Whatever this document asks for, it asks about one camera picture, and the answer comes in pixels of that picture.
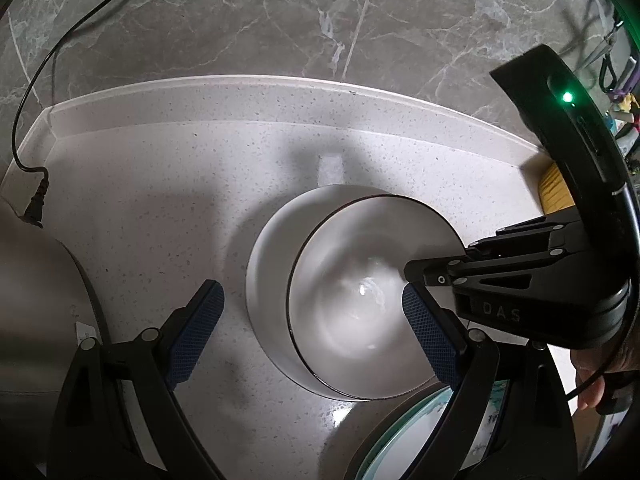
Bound large teal floral plate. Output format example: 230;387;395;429
350;382;513;480

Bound yellow sponge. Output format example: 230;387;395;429
537;162;576;213

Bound white ceramic bowl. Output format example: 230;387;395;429
245;184;396;403

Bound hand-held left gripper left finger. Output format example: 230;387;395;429
47;280;226;480

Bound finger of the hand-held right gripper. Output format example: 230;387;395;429
404;255;473;291

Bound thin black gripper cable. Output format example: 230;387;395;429
565;280;640;401

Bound small teal floral plate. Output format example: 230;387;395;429
370;387;511;480

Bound black power cable with plug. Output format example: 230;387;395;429
11;0;141;228

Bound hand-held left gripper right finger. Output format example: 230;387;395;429
402;284;576;480

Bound pink floral bowl dark rim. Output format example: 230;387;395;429
286;195;473;402

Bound rounded kitchen appliance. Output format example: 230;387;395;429
0;195;108;461

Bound person's right hand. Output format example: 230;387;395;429
572;345;631;411

